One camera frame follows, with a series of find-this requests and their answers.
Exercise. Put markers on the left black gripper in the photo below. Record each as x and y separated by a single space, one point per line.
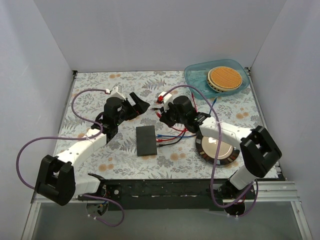
131 107

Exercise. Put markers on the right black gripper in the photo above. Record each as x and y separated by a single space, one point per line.
165 116

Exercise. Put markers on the black network switch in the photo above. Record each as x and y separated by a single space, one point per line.
146 144

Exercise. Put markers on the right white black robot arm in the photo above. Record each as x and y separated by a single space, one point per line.
259 150

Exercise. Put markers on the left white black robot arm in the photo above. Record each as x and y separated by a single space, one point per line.
56 178

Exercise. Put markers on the floral patterned table mat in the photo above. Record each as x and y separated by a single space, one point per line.
176 159

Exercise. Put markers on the dark rimmed beige plate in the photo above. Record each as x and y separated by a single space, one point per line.
207 148

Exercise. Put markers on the blue plastic container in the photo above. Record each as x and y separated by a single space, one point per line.
196 75

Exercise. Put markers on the orange woven round coaster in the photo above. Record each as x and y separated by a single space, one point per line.
224 79

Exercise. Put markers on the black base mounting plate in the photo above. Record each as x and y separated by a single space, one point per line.
158 194

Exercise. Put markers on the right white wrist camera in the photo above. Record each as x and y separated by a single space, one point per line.
164 97

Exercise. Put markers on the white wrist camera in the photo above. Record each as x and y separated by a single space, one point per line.
115 92
164 97

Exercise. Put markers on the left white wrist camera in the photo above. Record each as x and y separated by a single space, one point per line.
115 92

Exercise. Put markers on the aluminium frame rail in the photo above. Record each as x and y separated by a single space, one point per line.
270 190

